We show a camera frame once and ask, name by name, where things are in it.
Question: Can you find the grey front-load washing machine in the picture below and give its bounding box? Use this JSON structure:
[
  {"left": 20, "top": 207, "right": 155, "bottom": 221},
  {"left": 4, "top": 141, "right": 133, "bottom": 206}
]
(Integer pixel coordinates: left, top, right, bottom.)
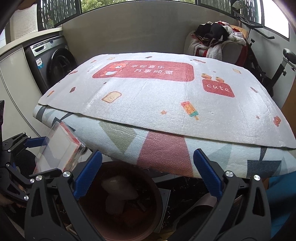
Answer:
[{"left": 25, "top": 36, "right": 77, "bottom": 94}]

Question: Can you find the clear plastic box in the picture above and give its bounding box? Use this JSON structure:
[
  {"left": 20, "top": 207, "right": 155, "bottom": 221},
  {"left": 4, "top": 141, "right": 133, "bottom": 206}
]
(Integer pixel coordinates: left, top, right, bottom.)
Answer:
[{"left": 33, "top": 122, "right": 86, "bottom": 174}]

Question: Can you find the pile of clothes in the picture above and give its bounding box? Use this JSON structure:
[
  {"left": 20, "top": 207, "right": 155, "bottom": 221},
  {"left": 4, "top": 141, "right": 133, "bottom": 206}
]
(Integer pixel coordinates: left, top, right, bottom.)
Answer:
[{"left": 194, "top": 21, "right": 246, "bottom": 47}]

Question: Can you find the black exercise bike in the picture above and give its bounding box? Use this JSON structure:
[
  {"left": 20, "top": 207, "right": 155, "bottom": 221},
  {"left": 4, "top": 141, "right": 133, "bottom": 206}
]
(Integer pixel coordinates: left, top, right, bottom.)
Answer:
[{"left": 231, "top": 0, "right": 296, "bottom": 98}]

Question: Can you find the white cartoon bear blanket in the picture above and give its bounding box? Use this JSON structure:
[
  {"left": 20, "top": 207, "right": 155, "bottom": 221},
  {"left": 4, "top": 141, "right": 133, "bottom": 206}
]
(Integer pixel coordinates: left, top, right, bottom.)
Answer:
[{"left": 39, "top": 52, "right": 295, "bottom": 149}]

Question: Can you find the geometric patterned mattress pad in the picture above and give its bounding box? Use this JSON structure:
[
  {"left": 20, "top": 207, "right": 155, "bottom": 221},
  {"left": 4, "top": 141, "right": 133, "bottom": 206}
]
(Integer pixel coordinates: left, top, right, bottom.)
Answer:
[{"left": 33, "top": 105, "right": 295, "bottom": 178}]

